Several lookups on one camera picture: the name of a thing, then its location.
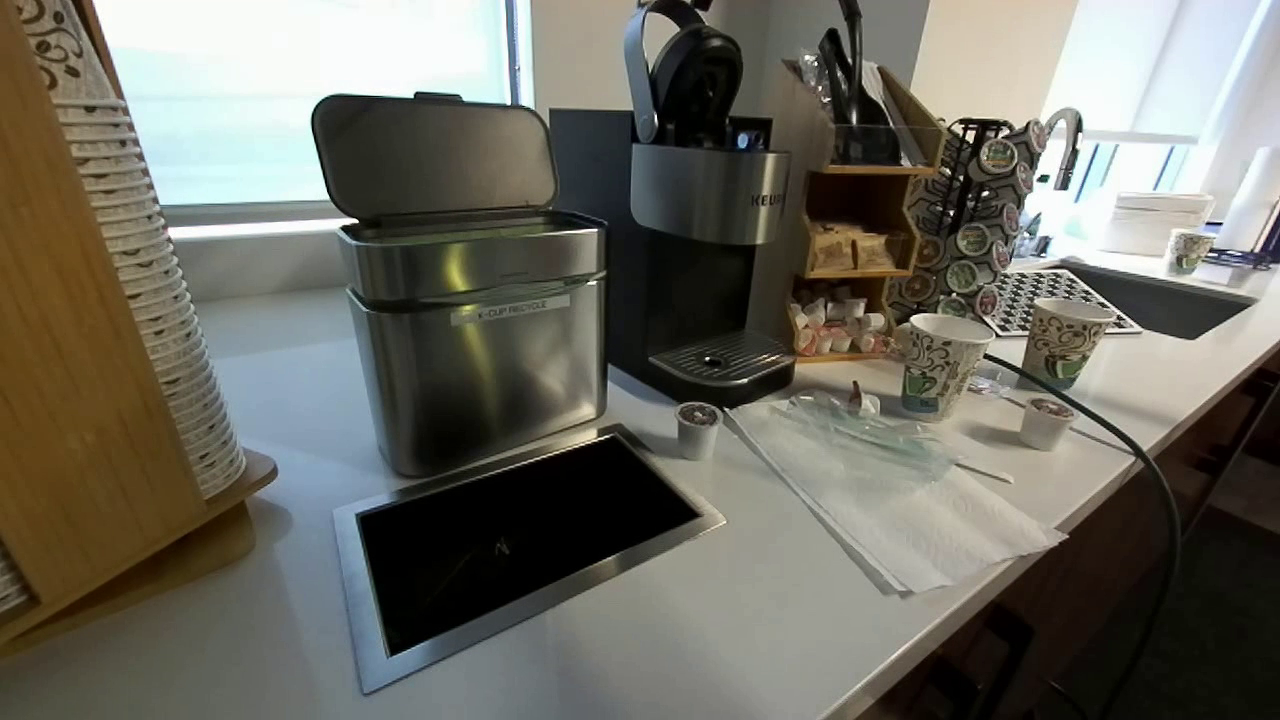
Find black silver coffee maker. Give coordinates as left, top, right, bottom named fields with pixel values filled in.
left=544, top=0, right=839, bottom=412

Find white coffee pod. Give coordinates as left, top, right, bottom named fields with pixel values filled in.
left=674, top=394, right=728, bottom=462

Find coffee pod with donut lid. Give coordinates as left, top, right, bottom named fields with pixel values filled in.
left=1018, top=390, right=1076, bottom=455

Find stainless steel lidded bin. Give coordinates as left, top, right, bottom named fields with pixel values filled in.
left=307, top=88, right=614, bottom=485

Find steel framed counter chute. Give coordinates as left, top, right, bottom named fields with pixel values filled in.
left=329, top=418, right=734, bottom=701

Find wooden condiment organizer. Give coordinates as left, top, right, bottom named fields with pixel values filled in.
left=785, top=56, right=946, bottom=367

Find patterned paper cup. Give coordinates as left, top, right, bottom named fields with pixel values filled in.
left=1166, top=222, right=1222, bottom=279
left=1021, top=291, right=1116, bottom=394
left=893, top=308, right=997, bottom=424

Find clear zip plastic bag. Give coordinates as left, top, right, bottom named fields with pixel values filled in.
left=725, top=385, right=1071, bottom=603

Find black tongs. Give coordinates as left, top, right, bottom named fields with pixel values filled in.
left=812, top=0, right=893, bottom=133

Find black white marker sheet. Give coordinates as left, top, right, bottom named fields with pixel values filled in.
left=993, top=263, right=1144, bottom=339

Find window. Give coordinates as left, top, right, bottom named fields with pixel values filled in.
left=90, top=0, right=533, bottom=222

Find chrome sink faucet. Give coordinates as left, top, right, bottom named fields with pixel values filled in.
left=1035, top=105, right=1092, bottom=201

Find stack of paper cups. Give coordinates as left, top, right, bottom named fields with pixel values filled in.
left=11, top=0, right=255, bottom=505

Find dark counter sink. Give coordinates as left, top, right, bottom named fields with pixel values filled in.
left=1052, top=253, right=1260, bottom=345

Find stack of white plates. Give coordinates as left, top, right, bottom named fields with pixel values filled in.
left=1098, top=188, right=1222, bottom=260

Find wooden cup dispenser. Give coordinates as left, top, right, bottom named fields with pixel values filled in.
left=0, top=0, right=280, bottom=655

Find white paper towel roll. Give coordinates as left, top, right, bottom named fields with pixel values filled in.
left=1215, top=137, right=1280, bottom=260

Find black wire pod carousel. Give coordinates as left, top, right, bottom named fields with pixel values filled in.
left=889, top=117, right=1052, bottom=322

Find dark green cable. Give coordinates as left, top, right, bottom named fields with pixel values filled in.
left=980, top=349, right=1191, bottom=720

